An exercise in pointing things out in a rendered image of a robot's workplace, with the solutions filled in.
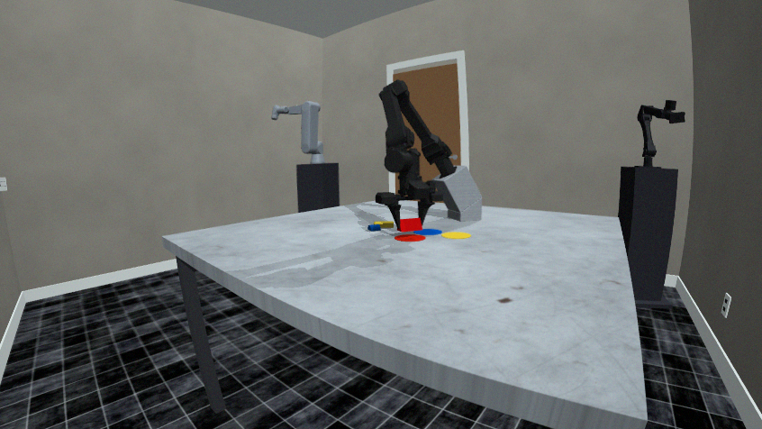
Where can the blue circle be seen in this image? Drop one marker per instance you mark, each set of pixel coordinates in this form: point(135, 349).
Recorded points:
point(428, 232)

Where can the yellow circle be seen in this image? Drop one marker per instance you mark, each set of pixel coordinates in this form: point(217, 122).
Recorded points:
point(456, 235)

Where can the red circle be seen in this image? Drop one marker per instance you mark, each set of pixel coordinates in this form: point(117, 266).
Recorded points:
point(410, 238)

